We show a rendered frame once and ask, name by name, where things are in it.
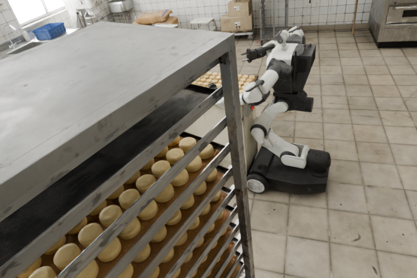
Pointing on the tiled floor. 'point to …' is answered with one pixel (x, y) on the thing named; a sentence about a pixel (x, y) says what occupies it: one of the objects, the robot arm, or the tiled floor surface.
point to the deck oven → (394, 7)
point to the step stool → (205, 23)
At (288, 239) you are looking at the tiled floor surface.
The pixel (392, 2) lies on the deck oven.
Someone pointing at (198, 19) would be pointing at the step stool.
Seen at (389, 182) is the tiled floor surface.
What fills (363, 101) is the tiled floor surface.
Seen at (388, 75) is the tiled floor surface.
